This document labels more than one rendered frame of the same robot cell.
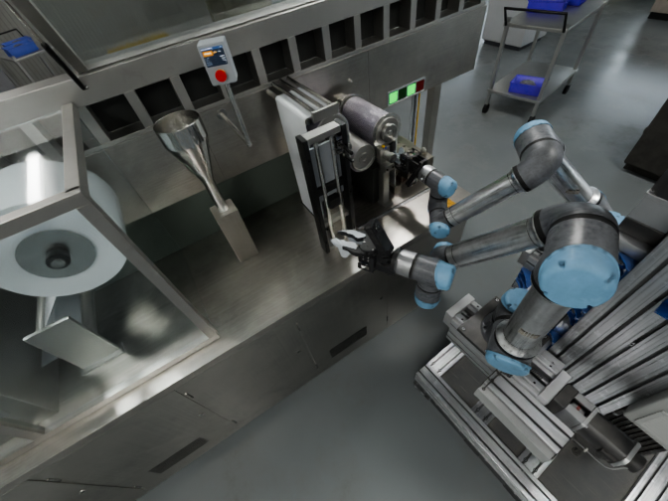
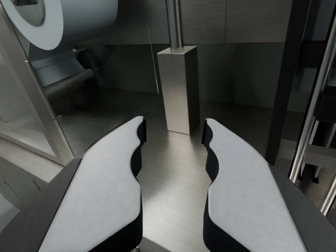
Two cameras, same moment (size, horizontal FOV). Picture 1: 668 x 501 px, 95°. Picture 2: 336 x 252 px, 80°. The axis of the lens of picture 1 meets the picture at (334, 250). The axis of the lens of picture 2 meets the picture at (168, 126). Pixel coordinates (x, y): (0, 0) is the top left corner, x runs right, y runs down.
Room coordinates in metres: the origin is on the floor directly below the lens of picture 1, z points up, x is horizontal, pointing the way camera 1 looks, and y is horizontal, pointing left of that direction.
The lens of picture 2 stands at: (0.59, -0.11, 1.30)
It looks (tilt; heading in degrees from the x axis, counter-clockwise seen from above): 32 degrees down; 59
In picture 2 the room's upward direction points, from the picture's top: 8 degrees counter-clockwise
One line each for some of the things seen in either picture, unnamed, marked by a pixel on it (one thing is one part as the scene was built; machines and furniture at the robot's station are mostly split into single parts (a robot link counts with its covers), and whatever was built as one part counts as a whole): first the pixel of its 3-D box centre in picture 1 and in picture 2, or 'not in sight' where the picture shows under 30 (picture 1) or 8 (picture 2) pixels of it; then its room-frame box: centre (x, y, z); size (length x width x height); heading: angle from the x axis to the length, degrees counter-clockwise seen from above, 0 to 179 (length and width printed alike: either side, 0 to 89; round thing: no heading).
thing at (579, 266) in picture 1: (537, 313); not in sight; (0.31, -0.46, 1.19); 0.15 x 0.12 x 0.55; 143
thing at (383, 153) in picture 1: (386, 178); not in sight; (1.11, -0.29, 1.05); 0.06 x 0.05 x 0.31; 24
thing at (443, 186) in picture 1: (440, 184); not in sight; (0.94, -0.47, 1.11); 0.11 x 0.08 x 0.09; 24
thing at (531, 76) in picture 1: (539, 55); not in sight; (3.29, -2.48, 0.51); 1.09 x 0.64 x 1.03; 120
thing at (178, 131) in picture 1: (181, 130); not in sight; (0.97, 0.40, 1.50); 0.14 x 0.14 x 0.06
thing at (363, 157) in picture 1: (347, 146); not in sight; (1.23, -0.15, 1.17); 0.26 x 0.12 x 0.12; 24
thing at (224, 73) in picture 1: (218, 63); not in sight; (0.96, 0.21, 1.66); 0.07 x 0.07 x 0.10; 1
